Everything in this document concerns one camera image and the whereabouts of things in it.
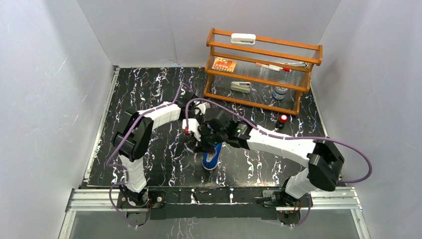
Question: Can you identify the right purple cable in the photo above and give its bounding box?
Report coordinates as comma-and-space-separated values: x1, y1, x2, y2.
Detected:
184, 98, 373, 228

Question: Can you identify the white box top shelf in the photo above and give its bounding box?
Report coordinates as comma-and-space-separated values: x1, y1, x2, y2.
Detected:
230, 33, 256, 45

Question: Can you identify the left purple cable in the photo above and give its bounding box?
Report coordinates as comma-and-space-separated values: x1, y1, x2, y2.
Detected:
105, 83, 192, 228

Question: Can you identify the small bottle on shelf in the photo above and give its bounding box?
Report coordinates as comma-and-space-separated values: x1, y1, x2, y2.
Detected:
272, 87, 289, 100

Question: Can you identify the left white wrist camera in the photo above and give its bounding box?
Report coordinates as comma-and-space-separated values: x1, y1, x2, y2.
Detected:
193, 101, 211, 115

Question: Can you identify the purple cable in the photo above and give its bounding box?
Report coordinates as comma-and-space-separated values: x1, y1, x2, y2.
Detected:
184, 98, 373, 228
105, 83, 192, 228

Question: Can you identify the wooden shelf rack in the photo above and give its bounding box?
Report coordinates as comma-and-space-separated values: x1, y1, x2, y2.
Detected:
204, 28, 323, 116

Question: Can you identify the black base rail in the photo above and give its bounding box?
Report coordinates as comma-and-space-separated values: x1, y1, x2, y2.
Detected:
66, 184, 362, 228

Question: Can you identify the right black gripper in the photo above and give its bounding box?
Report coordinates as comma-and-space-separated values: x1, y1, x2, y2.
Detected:
192, 126, 227, 154

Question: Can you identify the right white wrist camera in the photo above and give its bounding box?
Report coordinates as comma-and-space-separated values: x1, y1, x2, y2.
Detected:
182, 119, 201, 141

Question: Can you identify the grey stapler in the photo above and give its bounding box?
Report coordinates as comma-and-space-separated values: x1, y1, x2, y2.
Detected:
230, 82, 251, 94

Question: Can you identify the orange snack packet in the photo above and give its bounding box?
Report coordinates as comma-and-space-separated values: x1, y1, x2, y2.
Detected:
211, 57, 237, 73

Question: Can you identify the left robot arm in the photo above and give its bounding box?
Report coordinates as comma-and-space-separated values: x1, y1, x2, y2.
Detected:
112, 92, 217, 207

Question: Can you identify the blue canvas sneaker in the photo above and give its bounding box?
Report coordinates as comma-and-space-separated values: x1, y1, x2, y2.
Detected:
202, 143, 222, 171

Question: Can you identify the red emergency button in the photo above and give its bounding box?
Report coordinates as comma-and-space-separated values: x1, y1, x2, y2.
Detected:
275, 114, 288, 129

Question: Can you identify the red white marker pen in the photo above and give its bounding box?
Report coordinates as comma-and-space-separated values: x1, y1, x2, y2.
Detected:
256, 63, 292, 72

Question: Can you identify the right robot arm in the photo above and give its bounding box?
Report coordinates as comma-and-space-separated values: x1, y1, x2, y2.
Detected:
182, 112, 344, 206

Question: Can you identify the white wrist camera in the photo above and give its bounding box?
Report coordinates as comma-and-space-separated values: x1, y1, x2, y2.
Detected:
193, 101, 211, 115
182, 119, 201, 141

